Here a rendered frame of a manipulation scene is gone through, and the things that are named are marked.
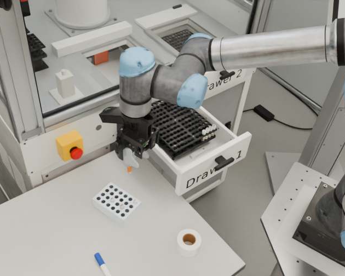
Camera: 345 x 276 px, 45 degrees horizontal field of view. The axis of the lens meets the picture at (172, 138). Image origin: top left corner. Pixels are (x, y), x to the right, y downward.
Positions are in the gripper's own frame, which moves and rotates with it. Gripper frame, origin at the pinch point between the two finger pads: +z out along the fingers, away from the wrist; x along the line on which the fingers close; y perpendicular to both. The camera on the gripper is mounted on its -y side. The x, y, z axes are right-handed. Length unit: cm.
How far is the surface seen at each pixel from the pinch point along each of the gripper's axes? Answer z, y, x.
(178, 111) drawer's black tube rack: 10.0, -6.7, 35.7
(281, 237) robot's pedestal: 21, 43, 20
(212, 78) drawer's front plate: 8, -7, 58
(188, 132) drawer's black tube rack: 7.0, 3.3, 26.4
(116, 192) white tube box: 17.3, -4.1, -0.4
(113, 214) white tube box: 17.7, 0.4, -6.7
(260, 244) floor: 97, 33, 66
